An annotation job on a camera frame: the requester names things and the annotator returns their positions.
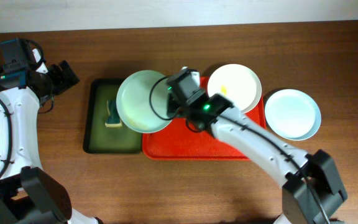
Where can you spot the light blue plate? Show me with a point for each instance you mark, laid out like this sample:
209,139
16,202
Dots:
292,114

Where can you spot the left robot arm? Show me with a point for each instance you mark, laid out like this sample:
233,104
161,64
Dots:
27,193

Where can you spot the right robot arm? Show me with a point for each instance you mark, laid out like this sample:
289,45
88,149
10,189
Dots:
312,189

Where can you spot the light green plate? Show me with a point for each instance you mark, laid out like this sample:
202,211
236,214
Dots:
142,102

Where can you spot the red plastic tray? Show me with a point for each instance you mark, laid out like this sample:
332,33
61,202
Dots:
177,142

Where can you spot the yellow green sponge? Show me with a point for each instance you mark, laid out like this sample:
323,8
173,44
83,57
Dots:
113,120

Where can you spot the dark green tray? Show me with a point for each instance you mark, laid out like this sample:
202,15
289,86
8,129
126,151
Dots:
100,139

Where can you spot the white plate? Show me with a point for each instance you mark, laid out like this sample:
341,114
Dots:
238,83

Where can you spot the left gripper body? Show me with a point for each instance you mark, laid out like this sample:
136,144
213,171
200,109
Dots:
66,76

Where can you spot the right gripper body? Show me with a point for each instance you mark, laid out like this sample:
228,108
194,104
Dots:
171,109

